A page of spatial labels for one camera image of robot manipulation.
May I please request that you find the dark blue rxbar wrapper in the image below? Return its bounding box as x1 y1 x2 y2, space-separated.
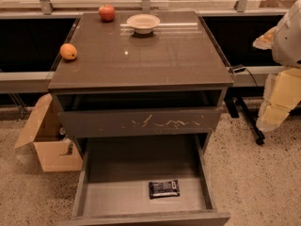
149 180 180 200

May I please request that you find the open grey middle drawer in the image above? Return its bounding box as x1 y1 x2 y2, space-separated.
59 135 230 226

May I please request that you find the metal window rail frame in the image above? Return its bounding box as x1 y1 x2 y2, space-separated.
1 0 297 93

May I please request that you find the red apple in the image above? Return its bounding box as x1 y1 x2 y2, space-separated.
98 4 116 22

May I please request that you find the white bowl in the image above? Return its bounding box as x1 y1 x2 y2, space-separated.
127 14 160 34

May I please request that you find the orange fruit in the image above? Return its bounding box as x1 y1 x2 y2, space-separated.
59 43 77 60

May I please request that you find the grey drawer cabinet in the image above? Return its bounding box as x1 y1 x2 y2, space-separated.
48 11 233 152

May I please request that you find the open cardboard box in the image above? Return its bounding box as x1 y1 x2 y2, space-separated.
15 93 83 172

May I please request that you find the black rolling stand leg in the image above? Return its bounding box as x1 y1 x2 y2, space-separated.
224 95 265 146

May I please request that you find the scratched grey top drawer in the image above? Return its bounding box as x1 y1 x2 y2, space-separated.
58 107 221 137

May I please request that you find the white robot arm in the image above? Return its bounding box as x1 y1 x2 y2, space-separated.
253 0 301 132

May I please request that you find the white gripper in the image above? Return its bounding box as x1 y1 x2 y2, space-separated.
253 26 301 132

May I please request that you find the black cable with plug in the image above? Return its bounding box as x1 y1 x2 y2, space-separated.
228 63 260 88

